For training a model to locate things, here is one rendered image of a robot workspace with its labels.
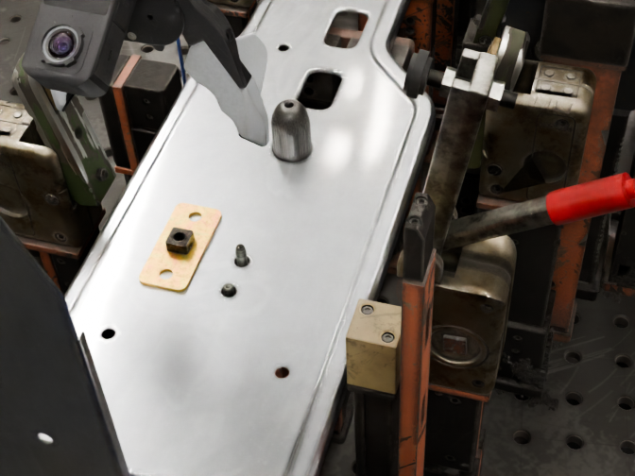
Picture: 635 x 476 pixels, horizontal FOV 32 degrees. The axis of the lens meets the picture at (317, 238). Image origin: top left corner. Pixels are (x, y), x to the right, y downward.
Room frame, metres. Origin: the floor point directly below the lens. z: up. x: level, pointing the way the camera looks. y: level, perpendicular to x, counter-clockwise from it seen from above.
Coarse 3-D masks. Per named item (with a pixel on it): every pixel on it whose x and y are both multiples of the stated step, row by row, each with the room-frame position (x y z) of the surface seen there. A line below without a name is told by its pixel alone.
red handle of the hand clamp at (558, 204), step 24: (552, 192) 0.49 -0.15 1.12; (576, 192) 0.47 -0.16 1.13; (600, 192) 0.47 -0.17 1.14; (624, 192) 0.46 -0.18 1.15; (480, 216) 0.50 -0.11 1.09; (504, 216) 0.49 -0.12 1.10; (528, 216) 0.48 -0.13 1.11; (552, 216) 0.47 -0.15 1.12; (576, 216) 0.47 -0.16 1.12; (456, 240) 0.49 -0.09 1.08; (480, 240) 0.49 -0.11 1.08
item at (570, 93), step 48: (528, 96) 0.64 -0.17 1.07; (576, 96) 0.64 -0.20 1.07; (528, 144) 0.63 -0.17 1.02; (576, 144) 0.62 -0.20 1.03; (480, 192) 0.65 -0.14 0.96; (528, 192) 0.63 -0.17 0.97; (528, 240) 0.63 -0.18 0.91; (528, 288) 0.63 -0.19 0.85; (528, 336) 0.62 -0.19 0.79; (528, 384) 0.62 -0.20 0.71
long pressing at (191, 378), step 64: (320, 0) 0.87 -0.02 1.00; (384, 0) 0.86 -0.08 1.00; (320, 64) 0.78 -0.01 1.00; (384, 64) 0.77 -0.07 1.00; (192, 128) 0.70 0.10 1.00; (320, 128) 0.69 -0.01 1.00; (384, 128) 0.69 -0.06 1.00; (128, 192) 0.64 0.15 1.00; (192, 192) 0.63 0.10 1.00; (256, 192) 0.62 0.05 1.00; (320, 192) 0.62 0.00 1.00; (384, 192) 0.62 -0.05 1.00; (128, 256) 0.56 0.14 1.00; (256, 256) 0.56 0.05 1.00; (320, 256) 0.55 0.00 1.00; (384, 256) 0.55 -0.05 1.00; (128, 320) 0.50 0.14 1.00; (192, 320) 0.50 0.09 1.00; (256, 320) 0.50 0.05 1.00; (320, 320) 0.49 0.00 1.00; (128, 384) 0.45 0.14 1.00; (192, 384) 0.44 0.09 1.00; (256, 384) 0.44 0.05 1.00; (320, 384) 0.43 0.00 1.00; (128, 448) 0.40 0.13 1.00; (192, 448) 0.39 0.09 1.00; (256, 448) 0.39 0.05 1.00; (320, 448) 0.39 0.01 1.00
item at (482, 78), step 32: (416, 64) 0.50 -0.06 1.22; (480, 64) 0.50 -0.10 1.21; (416, 96) 0.50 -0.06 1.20; (448, 96) 0.49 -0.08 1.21; (480, 96) 0.48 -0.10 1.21; (512, 96) 0.49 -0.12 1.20; (448, 128) 0.49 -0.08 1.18; (448, 160) 0.49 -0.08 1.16; (448, 192) 0.49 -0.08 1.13; (448, 224) 0.49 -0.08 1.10
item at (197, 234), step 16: (176, 208) 0.61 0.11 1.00; (192, 208) 0.61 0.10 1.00; (208, 208) 0.61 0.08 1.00; (176, 224) 0.59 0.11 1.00; (192, 224) 0.59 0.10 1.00; (208, 224) 0.59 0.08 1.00; (160, 240) 0.58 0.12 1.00; (176, 240) 0.57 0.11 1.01; (192, 240) 0.57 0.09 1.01; (208, 240) 0.57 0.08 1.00; (160, 256) 0.56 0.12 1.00; (176, 256) 0.56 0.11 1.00; (192, 256) 0.56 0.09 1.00; (144, 272) 0.54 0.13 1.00; (160, 272) 0.54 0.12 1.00; (176, 272) 0.54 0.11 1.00; (192, 272) 0.54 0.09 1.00; (176, 288) 0.53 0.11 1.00
